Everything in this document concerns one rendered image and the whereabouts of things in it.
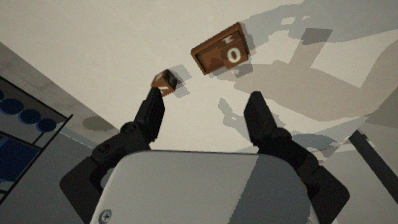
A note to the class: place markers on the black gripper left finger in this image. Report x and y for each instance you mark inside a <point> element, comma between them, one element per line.
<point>82,184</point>

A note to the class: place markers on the brown wooden cube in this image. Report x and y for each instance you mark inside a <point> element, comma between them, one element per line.
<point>232,50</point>
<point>165,81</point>

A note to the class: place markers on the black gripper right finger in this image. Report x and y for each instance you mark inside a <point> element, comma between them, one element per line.
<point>327,194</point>

